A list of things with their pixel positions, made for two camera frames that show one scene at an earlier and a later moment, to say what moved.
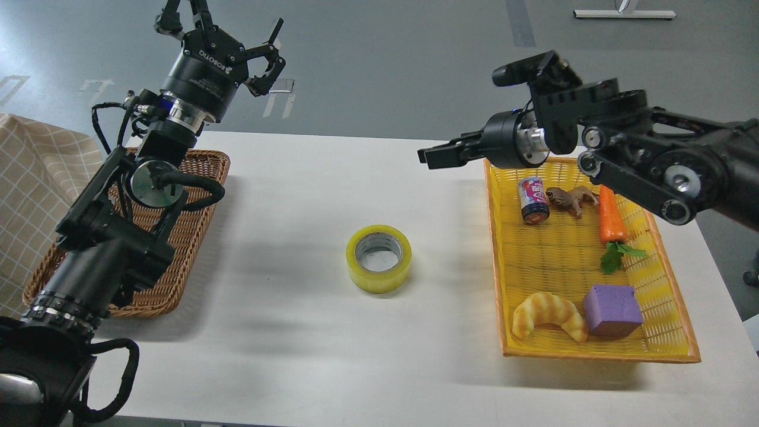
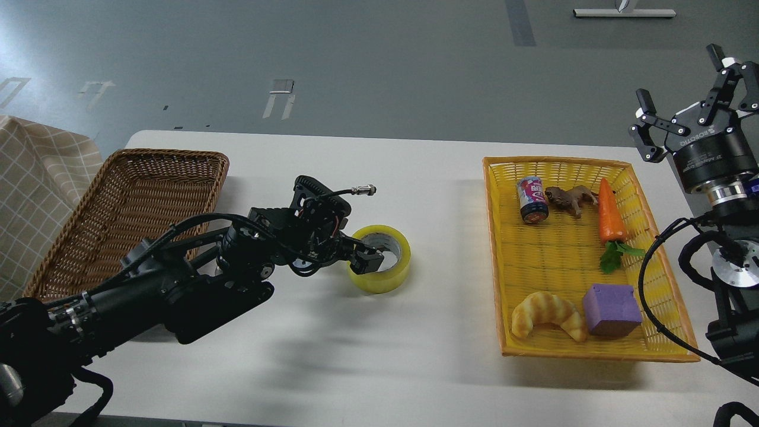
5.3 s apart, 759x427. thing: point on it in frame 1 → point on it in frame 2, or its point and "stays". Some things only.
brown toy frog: (572, 198) stays
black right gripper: (509, 141) → (711, 147)
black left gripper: (211, 64) → (306, 247)
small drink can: (533, 196) stays
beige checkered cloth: (42, 167) stays
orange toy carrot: (613, 232) stays
